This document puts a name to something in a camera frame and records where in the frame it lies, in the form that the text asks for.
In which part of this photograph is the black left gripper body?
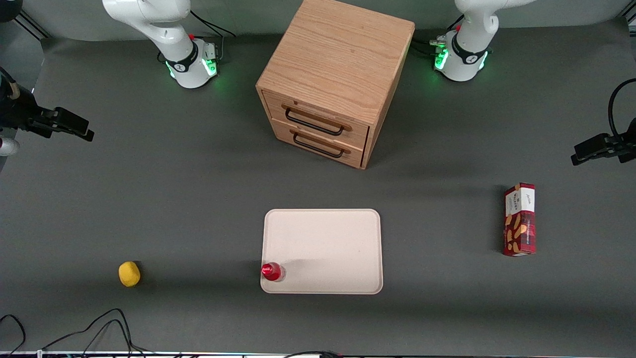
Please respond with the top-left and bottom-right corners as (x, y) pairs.
(616, 117), (636, 164)

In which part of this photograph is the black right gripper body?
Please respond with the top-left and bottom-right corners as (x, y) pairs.
(0, 67), (38, 131)

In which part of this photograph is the long black wire drawer handle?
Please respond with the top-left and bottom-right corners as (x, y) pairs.
(285, 105), (345, 136)

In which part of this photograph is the wooden drawer cabinet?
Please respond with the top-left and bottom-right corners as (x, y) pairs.
(256, 0), (416, 170)

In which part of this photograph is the red cookie box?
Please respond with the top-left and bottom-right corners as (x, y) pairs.
(502, 182), (537, 257)

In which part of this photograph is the yellow lemon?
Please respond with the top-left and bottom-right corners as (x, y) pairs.
(118, 261), (141, 288)

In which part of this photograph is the red capped bottle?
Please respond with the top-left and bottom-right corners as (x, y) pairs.
(261, 262), (286, 282)

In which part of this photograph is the beige plastic tray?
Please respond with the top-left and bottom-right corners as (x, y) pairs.
(260, 209), (384, 295)

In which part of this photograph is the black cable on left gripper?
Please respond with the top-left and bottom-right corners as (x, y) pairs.
(608, 78), (636, 140)

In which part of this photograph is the black right arm base cable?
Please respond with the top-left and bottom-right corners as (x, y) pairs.
(189, 10), (237, 63)

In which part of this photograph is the black arm base cable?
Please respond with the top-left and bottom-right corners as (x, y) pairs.
(189, 10), (237, 63)
(410, 15), (465, 55)

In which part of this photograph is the long black floor cable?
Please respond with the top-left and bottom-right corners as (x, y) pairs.
(42, 308), (150, 356)
(79, 319), (135, 356)

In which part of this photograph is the black left arm base cable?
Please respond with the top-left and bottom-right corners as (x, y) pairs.
(410, 15), (465, 55)

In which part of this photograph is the short black looped floor cable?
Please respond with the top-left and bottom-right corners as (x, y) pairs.
(0, 314), (26, 356)

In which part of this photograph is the wooden drawer with shorter handle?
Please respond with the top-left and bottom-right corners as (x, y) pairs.
(271, 119), (366, 170)

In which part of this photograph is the short black wire drawer handle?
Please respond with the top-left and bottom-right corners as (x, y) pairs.
(292, 130), (346, 159)

